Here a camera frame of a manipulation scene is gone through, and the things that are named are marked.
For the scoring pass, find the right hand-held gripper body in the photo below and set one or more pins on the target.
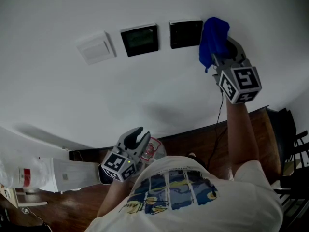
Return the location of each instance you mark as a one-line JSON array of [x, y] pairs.
[[243, 81]]

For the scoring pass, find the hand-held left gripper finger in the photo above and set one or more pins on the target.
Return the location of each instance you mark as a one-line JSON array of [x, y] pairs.
[[144, 142], [131, 136]]

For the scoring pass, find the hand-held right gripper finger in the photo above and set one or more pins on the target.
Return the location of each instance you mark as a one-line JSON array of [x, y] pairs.
[[240, 51], [219, 60]]

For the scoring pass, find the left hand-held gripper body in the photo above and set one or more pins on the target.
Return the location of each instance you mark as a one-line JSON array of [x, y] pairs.
[[118, 164]]

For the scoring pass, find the blue cloth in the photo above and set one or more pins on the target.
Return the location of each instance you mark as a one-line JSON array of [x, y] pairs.
[[213, 40]]

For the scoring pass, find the black control panel dark screen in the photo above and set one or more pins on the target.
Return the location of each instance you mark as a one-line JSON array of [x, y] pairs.
[[184, 34]]

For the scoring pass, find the black control panel lit screen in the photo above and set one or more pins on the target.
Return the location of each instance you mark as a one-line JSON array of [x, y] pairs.
[[140, 40]]

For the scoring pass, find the person's right forearm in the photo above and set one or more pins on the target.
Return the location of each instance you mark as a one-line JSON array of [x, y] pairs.
[[239, 134]]

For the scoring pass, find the person's left forearm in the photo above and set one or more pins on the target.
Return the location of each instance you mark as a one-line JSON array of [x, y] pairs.
[[113, 197]]

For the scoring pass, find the clear plastic bottle red label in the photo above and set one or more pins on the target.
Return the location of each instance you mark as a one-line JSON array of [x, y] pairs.
[[155, 151]]

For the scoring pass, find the white box appliance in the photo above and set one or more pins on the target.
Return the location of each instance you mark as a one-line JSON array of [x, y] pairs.
[[77, 175]]

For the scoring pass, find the white printed t-shirt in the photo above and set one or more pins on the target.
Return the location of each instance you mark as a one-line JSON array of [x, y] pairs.
[[193, 216]]

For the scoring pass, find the clear plastic bag red label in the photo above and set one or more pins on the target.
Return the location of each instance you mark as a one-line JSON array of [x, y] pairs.
[[21, 173]]

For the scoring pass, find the black metal rack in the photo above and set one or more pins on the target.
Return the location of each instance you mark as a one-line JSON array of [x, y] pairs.
[[295, 168]]

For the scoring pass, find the white wall switch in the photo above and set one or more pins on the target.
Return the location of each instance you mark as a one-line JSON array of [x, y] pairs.
[[96, 47]]

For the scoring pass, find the light wooden frame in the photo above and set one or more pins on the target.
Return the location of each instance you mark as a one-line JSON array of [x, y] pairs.
[[21, 199]]

